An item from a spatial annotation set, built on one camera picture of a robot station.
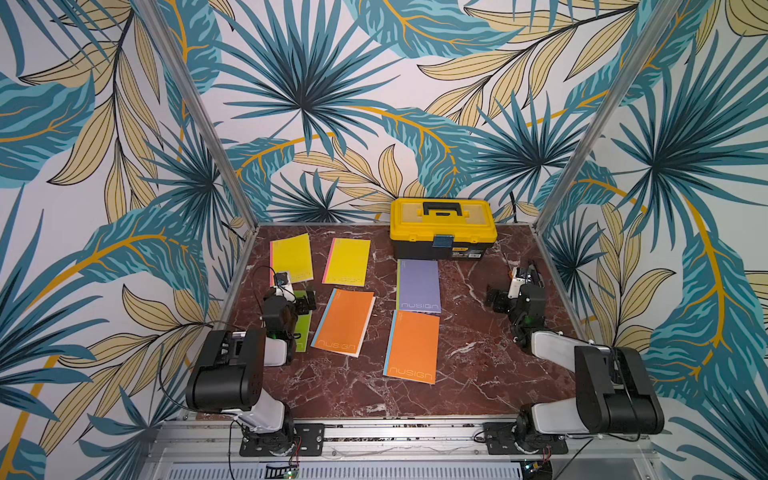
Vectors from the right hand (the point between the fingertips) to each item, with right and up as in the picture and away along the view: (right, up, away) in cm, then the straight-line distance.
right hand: (506, 287), depth 93 cm
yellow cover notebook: (-72, +10, +18) cm, 75 cm away
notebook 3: (-26, -1, +10) cm, 28 cm away
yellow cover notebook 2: (-52, +7, +17) cm, 55 cm away
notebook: (-62, -10, -2) cm, 63 cm away
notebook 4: (-29, -18, -3) cm, 34 cm away
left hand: (-65, 0, -1) cm, 65 cm away
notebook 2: (-51, -13, +5) cm, 53 cm away
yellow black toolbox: (-19, +19, +5) cm, 27 cm away
